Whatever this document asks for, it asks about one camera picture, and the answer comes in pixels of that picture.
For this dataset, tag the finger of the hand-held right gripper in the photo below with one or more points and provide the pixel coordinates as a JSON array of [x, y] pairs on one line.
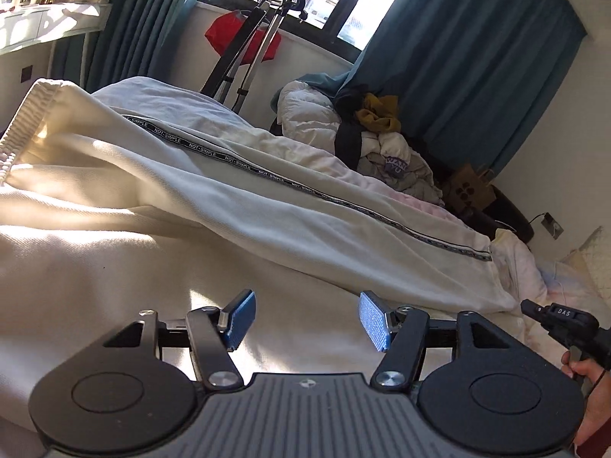
[[533, 311]]

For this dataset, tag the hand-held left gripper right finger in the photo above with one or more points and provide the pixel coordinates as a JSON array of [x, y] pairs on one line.
[[374, 319]]

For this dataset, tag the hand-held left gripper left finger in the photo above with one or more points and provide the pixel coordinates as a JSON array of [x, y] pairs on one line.
[[241, 317]]

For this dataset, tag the cream pants with striped trim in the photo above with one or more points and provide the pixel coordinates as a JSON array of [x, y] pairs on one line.
[[286, 210]]

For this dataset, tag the person's right forearm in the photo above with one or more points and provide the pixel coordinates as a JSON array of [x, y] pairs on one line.
[[594, 415]]

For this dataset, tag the person's right hand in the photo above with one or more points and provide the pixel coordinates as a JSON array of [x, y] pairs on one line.
[[580, 369]]

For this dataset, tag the pastel pillow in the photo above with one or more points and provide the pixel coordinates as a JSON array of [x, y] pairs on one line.
[[596, 257]]

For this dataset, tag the black ottoman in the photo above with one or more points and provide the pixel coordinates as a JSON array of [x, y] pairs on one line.
[[510, 214]]

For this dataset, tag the brown paper bag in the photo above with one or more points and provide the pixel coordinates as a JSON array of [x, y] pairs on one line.
[[470, 191]]

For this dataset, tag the white garment with purple print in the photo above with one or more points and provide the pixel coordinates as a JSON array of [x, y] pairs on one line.
[[396, 152]]

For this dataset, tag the dark garment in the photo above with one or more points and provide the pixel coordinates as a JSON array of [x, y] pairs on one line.
[[347, 143]]

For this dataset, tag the mustard yellow garment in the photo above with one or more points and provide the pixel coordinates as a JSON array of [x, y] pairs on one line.
[[377, 117]]

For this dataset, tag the pastel bed duvet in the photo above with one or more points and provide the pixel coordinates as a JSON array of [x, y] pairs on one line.
[[167, 100]]

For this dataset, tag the teal curtain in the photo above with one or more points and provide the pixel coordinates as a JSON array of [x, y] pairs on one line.
[[453, 57], [133, 19]]

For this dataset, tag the red cloth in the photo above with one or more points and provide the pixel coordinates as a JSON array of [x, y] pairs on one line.
[[222, 33]]

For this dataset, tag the white dressing table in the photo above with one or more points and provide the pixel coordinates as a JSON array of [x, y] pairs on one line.
[[47, 21]]

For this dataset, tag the wall socket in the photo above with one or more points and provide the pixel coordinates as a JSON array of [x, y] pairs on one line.
[[552, 224]]

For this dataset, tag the dark wall outlet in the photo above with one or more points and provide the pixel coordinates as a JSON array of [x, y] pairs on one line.
[[26, 72]]

